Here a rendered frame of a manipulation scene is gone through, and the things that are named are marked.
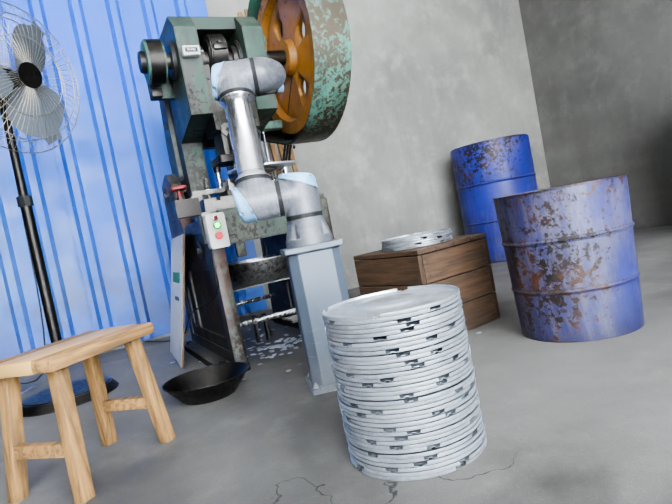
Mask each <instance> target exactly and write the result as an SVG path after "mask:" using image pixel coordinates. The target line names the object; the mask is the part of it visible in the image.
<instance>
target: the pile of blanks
mask: <svg viewBox="0 0 672 504"><path fill-rule="evenodd" d="M462 304H463V303H462V300H461V296H460V292H459V295H458V296H456V297H455V298H453V299H451V300H449V301H447V302H445V303H442V304H439V305H436V306H433V307H430V308H427V309H423V310H419V311H415V312H411V313H406V314H401V315H396V316H391V317H385V318H378V319H376V318H373V319H370V320H360V321H332V320H327V319H325V318H323V321H324V325H325V332H326V335H327V341H328V347H329V352H330V355H331V358H332V363H331V368H332V370H333V372H334V377H335V383H336V387H337V390H338V401H339V406H340V410H341V414H342V420H343V427H344V431H345V434H346V440H347V443H348V449H349V453H350V458H351V462H352V464H353V465H354V467H355V468H356V469H357V470H362V471H360V472H362V473H363V474H365V475H368V476H371V477H374V478H378V479H383V480H391V481H413V480H422V479H428V478H433V477H438V476H441V475H445V474H448V473H451V472H453V471H456V470H458V469H460V468H458V467H460V466H461V467H464V466H466V465H468V464H470V463H471V462H473V461H474V460H475V459H476V458H478V457H479V456H480V455H481V453H482V452H483V451H484V449H485V446H486V442H487V438H486V431H485V423H484V422H483V418H482V411H481V409H480V400H479V397H478V390H477V386H476V378H475V368H474V366H473V362H472V357H471V348H470V345H469V339H468V333H467V326H466V325H465V316H464V313H463V308H462Z"/></svg>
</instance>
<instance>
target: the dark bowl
mask: <svg viewBox="0 0 672 504"><path fill-rule="evenodd" d="M249 367H250V366H249V364H248V363H246V362H225V363H219V364H214V365H209V366H205V367H201V368H198V369H194V370H191V371H188V372H185V373H183V374H180V375H178V376H176V377H174V378H172V379H170V380H168V381H167V382H165V383H164V384H163V385H162V390H163V391H165V392H167V393H168V394H170V395H172V396H173V397H175V398H176V399H178V400H179V401H181V402H183V403H184V404H186V405H201V404H206V403H210V402H214V401H217V400H220V399H223V398H225V397H227V396H229V395H231V394H232V393H234V392H235V391H236V389H237V387H238V386H239V384H240V382H241V380H242V379H243V377H244V375H245V373H246V372H247V370H248V369H249Z"/></svg>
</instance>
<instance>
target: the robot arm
mask: <svg viewBox="0 0 672 504"><path fill-rule="evenodd" d="M285 79H286V72H285V69H284V67H283V66H282V65H281V64H280V63H279V62H278V61H276V60H274V59H271V58H267V57H252V58H245V59H239V60H232V61H223V62H220V63H216V64H214V65H213V66H212V68H211V84H212V92H213V97H214V100H215V101H219V104H220V106H221V107H223V108H225V110H226V115H227V121H228V126H229V131H230V136H231V141H232V147H233V152H234V157H235V162H236V167H237V173H238V177H237V179H236V180H235V187H233V188H232V189H231V191H232V195H233V198H234V201H235V204H236V207H237V209H238V212H239V215H240V218H241V220H242V221H243V222H245V223H249V222H258V221H261V220H266V219H271V218H277V217H282V216H286V219H287V225H288V226H287V235H286V247H287V249H292V248H298V247H303V246H308V245H314V244H318V243H323V242H328V241H332V240H333V236H332V233H331V231H330V229H329V227H328V225H327V223H326V222H325V220H324V218H323V213H322V208H321V203H320V197H319V192H318V186H317V183H316V179H315V176H314V175H313V174H311V173H306V172H294V173H286V174H280V175H278V180H273V181H272V180H271V176H270V175H269V174H268V173H266V172H265V169H264V164H263V160H262V155H261V153H262V143H261V139H259V138H261V131H260V130H259V129H257V128H256V125H255V120H254V115H253V110H252V103H253V102H254V100H255V97H258V96H264V95H270V94H278V93H281V92H283V91H284V82H285Z"/></svg>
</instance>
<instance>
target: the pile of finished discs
mask: <svg viewBox="0 0 672 504"><path fill-rule="evenodd" d="M450 230H451V228H443V229H436V230H430V231H424V232H419V233H414V234H413V235H403V236H398V237H394V238H390V239H386V240H382V241H381V244H382V245H381V247H382V250H383V252H390V251H399V250H405V249H411V248H417V247H423V246H428V245H432V244H437V243H441V242H445V241H448V240H451V239H453V237H452V235H451V234H452V233H451V232H452V230H451V231H450Z"/></svg>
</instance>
